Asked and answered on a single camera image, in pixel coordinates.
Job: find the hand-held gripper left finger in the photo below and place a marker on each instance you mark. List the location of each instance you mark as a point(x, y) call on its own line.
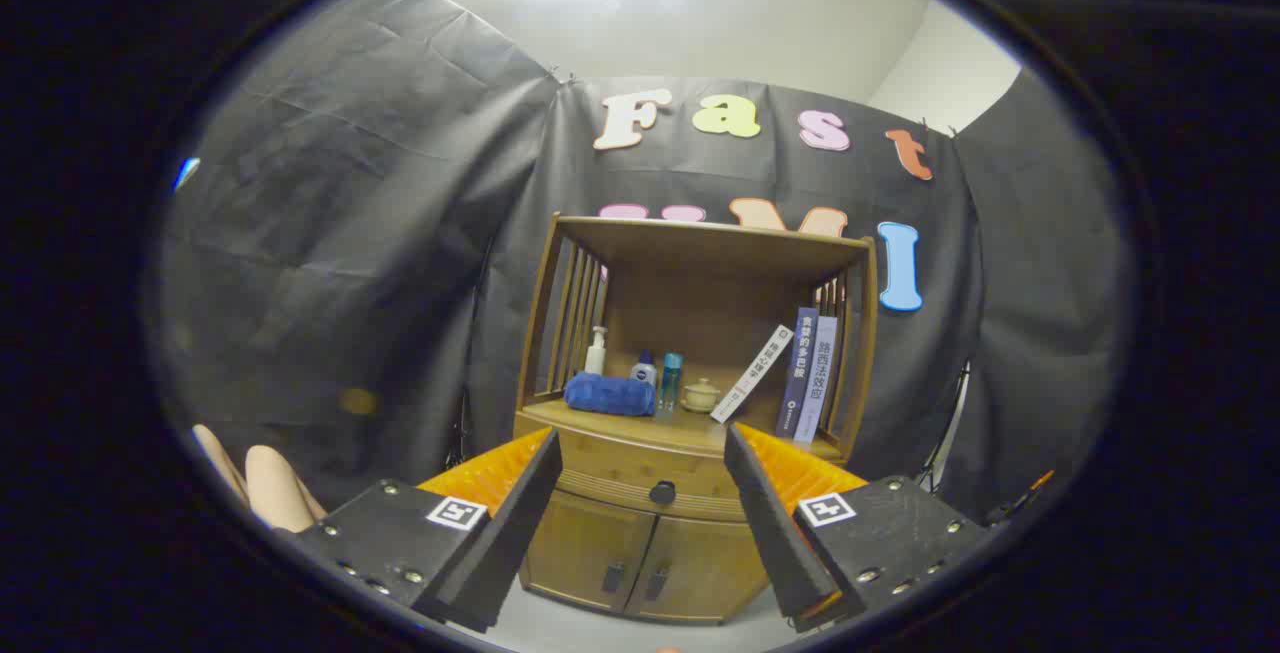
point(520, 523)

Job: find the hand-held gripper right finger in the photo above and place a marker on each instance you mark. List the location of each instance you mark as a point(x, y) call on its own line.
point(770, 523)

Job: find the wooden cabinet door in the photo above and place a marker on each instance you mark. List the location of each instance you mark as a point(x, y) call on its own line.
point(590, 553)
point(700, 573)

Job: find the wooden countertop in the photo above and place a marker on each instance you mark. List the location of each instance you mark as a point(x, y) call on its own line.
point(680, 428)

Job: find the wooden cabinet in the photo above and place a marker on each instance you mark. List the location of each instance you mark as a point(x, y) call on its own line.
point(700, 283)

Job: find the beige lidded teacup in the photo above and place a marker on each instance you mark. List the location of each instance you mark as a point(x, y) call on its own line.
point(700, 396)

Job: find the light purple book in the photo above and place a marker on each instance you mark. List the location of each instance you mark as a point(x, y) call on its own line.
point(818, 383)

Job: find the dark blue book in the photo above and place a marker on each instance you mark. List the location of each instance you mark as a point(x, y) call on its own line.
point(798, 373)

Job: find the white book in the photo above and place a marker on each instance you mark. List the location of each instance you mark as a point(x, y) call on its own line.
point(755, 371)

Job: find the blue rolled towel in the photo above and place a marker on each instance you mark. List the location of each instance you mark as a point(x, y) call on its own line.
point(605, 395)

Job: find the clear blue bottle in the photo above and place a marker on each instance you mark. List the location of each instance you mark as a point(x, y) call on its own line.
point(670, 378)

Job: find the white pump bottle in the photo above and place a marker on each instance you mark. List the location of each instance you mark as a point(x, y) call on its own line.
point(596, 358)

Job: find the white lotion bottle blue cap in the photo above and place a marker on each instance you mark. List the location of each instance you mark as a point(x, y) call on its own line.
point(645, 371)

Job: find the black device with orange tip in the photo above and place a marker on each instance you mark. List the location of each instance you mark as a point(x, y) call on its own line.
point(1010, 505)

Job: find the light wooden chair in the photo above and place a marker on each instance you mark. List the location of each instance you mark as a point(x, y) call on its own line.
point(275, 493)

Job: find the black backdrop cloth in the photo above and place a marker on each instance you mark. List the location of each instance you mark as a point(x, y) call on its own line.
point(350, 233)

